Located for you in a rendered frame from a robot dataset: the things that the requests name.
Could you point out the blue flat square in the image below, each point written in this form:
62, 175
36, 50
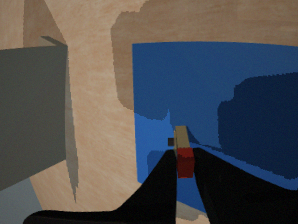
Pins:
238, 101

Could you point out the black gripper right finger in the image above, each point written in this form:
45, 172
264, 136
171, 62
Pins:
233, 196

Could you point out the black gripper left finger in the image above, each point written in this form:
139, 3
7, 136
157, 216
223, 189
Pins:
153, 203

